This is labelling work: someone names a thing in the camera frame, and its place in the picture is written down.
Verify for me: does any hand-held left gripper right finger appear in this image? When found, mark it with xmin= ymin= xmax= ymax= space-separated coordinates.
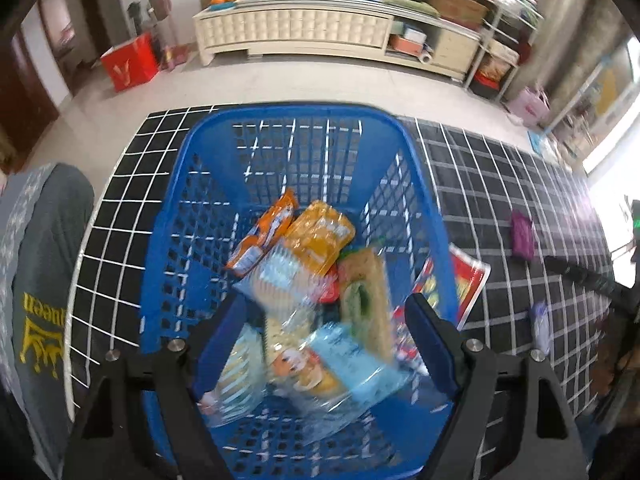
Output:
xmin=405 ymin=291 xmax=590 ymax=480

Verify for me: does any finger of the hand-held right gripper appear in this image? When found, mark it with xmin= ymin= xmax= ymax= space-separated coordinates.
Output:
xmin=544 ymin=255 xmax=640 ymax=314

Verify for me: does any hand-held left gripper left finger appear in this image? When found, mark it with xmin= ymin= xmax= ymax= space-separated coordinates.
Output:
xmin=65 ymin=292 xmax=249 ymax=480

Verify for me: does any red snack pouch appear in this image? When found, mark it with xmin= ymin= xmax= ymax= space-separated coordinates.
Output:
xmin=412 ymin=242 xmax=492 ymax=332

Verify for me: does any light blue clear snack bag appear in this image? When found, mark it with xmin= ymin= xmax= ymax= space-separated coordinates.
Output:
xmin=232 ymin=247 xmax=326 ymax=313
xmin=265 ymin=322 xmax=413 ymax=441

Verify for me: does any orange roll cake packet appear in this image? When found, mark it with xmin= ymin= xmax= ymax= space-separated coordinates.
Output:
xmin=226 ymin=187 xmax=300 ymax=276

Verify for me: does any blue plastic basket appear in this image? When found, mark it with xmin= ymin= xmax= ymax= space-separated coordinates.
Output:
xmin=137 ymin=102 xmax=466 ymax=480

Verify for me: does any yellow-orange snack pouch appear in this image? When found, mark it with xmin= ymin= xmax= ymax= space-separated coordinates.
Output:
xmin=282 ymin=200 xmax=356 ymax=276

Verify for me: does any clear packet of white wafers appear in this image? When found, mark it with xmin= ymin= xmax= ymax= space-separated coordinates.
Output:
xmin=202 ymin=327 xmax=268 ymax=428

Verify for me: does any purple gum packet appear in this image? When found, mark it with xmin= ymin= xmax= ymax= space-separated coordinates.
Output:
xmin=531 ymin=300 xmax=551 ymax=356

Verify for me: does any beige cracker packet green label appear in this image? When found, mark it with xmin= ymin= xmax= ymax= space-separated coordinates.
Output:
xmin=337 ymin=249 xmax=396 ymax=363

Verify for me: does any purple snack packet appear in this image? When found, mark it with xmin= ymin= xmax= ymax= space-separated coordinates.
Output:
xmin=510 ymin=210 xmax=536 ymax=261

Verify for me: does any pink gift bag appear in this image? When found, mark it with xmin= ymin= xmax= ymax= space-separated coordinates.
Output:
xmin=507 ymin=87 xmax=551 ymax=128

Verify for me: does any person's grey shirt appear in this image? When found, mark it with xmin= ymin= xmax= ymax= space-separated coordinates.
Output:
xmin=0 ymin=162 xmax=96 ymax=480

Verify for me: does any black white-grid mat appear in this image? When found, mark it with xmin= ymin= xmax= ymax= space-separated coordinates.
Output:
xmin=67 ymin=105 xmax=618 ymax=480

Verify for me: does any printed gift box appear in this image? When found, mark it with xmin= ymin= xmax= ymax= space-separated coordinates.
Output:
xmin=479 ymin=52 xmax=518 ymax=81

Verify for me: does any metal shelf rack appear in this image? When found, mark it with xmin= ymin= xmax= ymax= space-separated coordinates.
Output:
xmin=465 ymin=0 xmax=546 ymax=103

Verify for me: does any brown cardboard box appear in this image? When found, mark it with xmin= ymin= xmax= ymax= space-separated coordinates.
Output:
xmin=425 ymin=0 xmax=488 ymax=23

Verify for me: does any orange flat box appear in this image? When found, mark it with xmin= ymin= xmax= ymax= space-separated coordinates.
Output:
xmin=389 ymin=35 xmax=426 ymax=56

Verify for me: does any red bag on floor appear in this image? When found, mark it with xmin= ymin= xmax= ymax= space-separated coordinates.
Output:
xmin=100 ymin=32 xmax=161 ymax=93

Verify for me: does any green folded cloth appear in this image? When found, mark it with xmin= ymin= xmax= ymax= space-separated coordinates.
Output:
xmin=385 ymin=0 xmax=441 ymax=16

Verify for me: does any dark wooden door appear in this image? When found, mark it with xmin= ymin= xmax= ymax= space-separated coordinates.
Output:
xmin=0 ymin=25 xmax=63 ymax=173

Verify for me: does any cream TV cabinet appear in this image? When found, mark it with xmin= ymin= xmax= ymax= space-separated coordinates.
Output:
xmin=192 ymin=0 xmax=483 ymax=83

